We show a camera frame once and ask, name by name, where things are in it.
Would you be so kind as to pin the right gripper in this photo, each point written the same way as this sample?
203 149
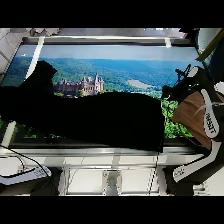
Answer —
171 91

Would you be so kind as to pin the black garment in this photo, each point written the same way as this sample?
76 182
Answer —
100 120

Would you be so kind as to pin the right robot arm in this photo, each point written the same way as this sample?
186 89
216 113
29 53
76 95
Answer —
210 120

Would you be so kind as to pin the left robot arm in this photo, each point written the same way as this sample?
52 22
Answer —
23 176

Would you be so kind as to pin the brown garment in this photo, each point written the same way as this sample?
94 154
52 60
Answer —
190 111

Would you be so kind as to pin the silver frame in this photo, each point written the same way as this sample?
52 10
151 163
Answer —
113 160

